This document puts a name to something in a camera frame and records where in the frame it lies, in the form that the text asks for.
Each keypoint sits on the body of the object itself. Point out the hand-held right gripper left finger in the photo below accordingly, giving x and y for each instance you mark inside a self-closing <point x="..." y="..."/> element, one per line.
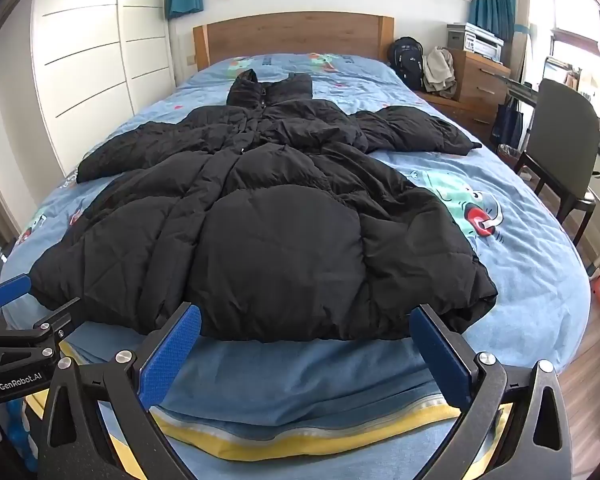
<point x="172" y="352"/>

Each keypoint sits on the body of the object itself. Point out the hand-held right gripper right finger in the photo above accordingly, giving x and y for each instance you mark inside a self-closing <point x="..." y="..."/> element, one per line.
<point x="440" y="360"/>

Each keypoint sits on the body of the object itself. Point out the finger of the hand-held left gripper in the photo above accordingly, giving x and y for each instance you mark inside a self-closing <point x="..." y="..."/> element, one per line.
<point x="11" y="290"/>
<point x="57" y="317"/>

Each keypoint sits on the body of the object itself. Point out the black puffer coat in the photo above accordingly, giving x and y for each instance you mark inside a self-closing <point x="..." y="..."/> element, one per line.
<point x="280" y="225"/>

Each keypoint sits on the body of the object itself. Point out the beige crumpled clothes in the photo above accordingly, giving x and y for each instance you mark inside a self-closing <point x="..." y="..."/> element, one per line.
<point x="440" y="72"/>

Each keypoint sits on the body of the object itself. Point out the blue white printed cloth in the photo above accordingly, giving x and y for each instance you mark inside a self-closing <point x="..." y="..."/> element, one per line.
<point x="20" y="430"/>

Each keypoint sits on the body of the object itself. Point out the bed with blue quilt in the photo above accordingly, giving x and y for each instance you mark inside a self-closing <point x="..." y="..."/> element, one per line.
<point x="520" y="260"/>

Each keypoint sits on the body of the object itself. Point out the wicker wastebasket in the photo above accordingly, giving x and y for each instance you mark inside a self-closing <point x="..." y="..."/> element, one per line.
<point x="507" y="152"/>

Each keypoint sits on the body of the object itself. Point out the white wardrobe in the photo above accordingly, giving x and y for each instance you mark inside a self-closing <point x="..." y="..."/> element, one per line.
<point x="85" y="60"/>

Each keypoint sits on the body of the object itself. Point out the dark blue bag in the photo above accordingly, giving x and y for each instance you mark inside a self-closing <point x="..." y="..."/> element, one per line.
<point x="510" y="122"/>

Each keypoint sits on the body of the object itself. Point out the dark chair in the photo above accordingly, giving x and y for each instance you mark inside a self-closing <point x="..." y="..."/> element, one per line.
<point x="565" y="130"/>

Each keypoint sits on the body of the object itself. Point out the wooden dresser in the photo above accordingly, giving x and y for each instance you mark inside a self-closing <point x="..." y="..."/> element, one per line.
<point x="472" y="95"/>

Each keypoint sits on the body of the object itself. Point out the black backpack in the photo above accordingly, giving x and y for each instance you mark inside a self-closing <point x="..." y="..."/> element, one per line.
<point x="407" y="60"/>

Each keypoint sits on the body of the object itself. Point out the white printer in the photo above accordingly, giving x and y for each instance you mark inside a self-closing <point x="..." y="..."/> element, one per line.
<point x="485" y="42"/>

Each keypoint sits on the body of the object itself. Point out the wooden headboard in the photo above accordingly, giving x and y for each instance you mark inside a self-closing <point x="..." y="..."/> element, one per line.
<point x="290" y="35"/>

